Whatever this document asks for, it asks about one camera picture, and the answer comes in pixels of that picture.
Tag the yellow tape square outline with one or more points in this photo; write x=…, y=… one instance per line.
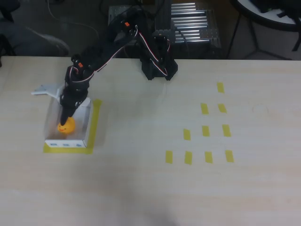
x=94, y=127

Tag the yellow tape marker strip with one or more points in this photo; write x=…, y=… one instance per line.
x=208, y=157
x=169, y=157
x=226, y=130
x=204, y=108
x=229, y=156
x=220, y=87
x=187, y=134
x=222, y=108
x=188, y=157
x=205, y=131

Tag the aluminium frame rack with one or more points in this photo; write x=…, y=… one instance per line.
x=195, y=26

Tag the yellow rubber duck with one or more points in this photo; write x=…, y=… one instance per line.
x=68, y=128

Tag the round white table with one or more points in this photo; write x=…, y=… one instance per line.
x=270, y=17

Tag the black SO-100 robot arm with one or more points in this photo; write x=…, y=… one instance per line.
x=113, y=47

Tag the black table leg stand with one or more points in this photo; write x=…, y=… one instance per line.
x=255, y=44

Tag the white cardboard box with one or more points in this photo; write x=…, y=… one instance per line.
x=85, y=127

